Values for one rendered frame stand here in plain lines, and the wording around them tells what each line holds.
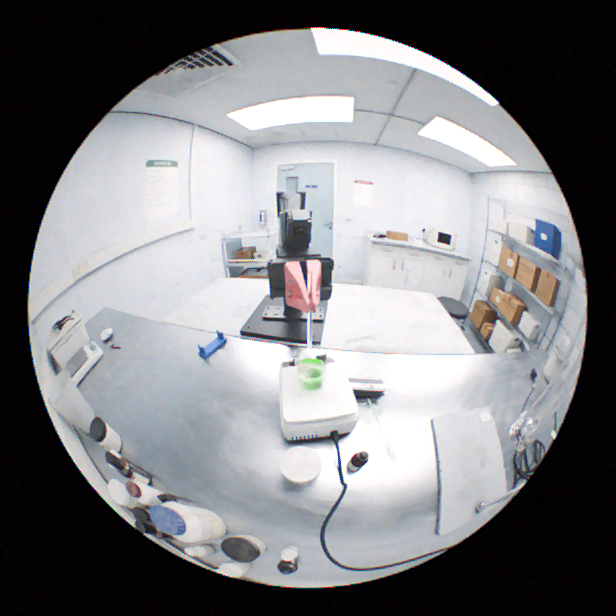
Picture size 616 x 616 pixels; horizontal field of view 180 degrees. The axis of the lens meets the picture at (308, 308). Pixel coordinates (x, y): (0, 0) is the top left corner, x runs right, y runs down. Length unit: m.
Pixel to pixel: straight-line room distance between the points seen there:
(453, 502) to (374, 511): 0.16
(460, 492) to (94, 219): 1.94
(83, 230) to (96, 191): 0.28
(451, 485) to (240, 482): 0.38
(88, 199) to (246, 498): 1.65
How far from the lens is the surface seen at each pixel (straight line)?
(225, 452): 0.40
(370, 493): 0.38
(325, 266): 0.31
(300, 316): 0.63
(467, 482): 0.46
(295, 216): 0.29
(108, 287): 1.59
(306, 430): 0.34
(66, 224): 1.54
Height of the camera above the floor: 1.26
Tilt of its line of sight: 29 degrees down
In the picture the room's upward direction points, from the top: straight up
